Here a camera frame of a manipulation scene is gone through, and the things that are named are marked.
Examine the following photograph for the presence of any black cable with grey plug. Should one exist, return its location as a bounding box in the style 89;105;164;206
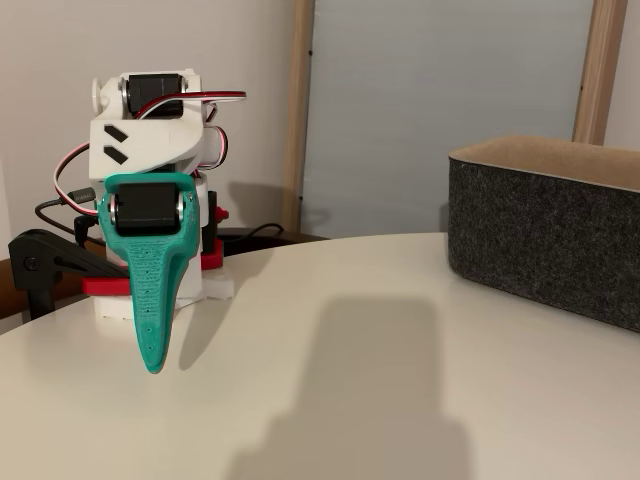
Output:
34;187;97;236

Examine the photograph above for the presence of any light wooden shelf post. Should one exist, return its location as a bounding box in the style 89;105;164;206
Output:
282;0;317;234
572;0;629;146

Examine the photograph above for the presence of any black angled plug cable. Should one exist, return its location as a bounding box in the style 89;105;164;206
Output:
73;214;100;246

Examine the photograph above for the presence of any dark grey felt basket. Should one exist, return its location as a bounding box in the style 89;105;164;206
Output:
447;133;640;335

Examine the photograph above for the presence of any black clamp with red pad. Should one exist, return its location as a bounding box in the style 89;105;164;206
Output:
199;191;230;270
8;228;132;321

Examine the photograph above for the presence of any long black cable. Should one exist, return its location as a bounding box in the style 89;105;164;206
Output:
222;222;286;242

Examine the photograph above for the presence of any grey shelf back panel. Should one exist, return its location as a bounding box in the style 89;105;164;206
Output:
299;0;596;240

